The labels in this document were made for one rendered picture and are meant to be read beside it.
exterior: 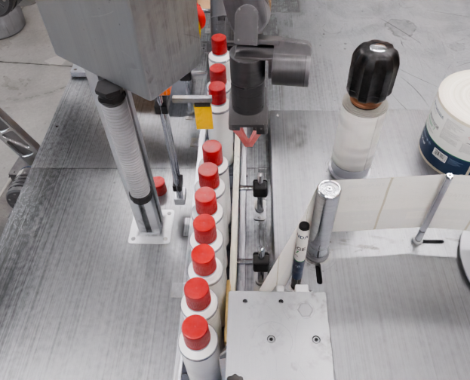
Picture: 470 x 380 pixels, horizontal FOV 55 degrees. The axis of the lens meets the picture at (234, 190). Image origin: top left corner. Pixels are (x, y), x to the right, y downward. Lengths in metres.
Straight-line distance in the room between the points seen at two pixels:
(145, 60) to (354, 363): 0.55
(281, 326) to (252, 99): 0.39
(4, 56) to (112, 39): 2.85
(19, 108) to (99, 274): 2.01
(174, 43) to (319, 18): 1.12
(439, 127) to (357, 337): 0.46
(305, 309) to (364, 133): 0.46
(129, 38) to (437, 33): 1.25
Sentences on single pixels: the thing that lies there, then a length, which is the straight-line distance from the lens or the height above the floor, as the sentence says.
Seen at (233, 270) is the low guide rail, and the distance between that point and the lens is 0.80.
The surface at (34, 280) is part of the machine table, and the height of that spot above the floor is 0.83.
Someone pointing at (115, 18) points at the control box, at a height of 1.38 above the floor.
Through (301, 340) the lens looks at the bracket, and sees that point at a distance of 0.50.
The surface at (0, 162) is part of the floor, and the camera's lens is 2.57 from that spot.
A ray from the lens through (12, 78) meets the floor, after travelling 3.12.
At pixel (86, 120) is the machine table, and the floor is 0.83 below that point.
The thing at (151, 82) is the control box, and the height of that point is 1.31.
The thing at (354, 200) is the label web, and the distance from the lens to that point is 0.79.
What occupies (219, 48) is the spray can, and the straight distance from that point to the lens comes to 1.01.
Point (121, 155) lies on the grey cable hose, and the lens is 0.62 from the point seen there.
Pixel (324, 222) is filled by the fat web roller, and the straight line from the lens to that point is 0.76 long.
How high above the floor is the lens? 1.61
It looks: 50 degrees down
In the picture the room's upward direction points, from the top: 3 degrees counter-clockwise
